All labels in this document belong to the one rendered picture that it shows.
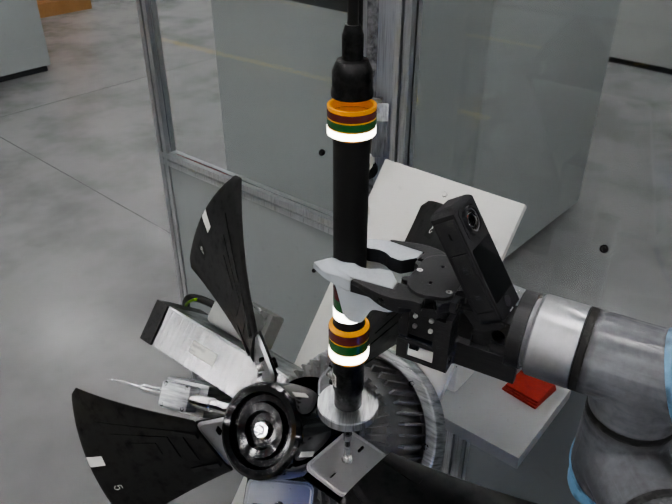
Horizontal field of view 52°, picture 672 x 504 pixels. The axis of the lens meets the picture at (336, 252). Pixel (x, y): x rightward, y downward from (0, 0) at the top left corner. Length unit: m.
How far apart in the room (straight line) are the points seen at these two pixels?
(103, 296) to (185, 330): 2.16
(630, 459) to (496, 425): 0.77
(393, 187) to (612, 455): 0.65
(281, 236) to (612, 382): 1.39
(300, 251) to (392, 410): 0.95
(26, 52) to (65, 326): 3.74
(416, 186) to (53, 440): 1.88
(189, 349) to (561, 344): 0.72
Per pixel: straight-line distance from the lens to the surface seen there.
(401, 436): 0.97
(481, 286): 0.61
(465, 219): 0.60
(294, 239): 1.85
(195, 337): 1.16
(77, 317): 3.23
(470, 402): 1.44
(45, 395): 2.88
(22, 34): 6.51
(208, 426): 0.96
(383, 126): 1.23
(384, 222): 1.14
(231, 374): 1.11
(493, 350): 0.65
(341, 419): 0.78
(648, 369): 0.60
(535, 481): 1.80
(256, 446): 0.88
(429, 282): 0.63
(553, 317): 0.60
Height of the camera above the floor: 1.85
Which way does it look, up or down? 32 degrees down
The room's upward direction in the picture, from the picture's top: straight up
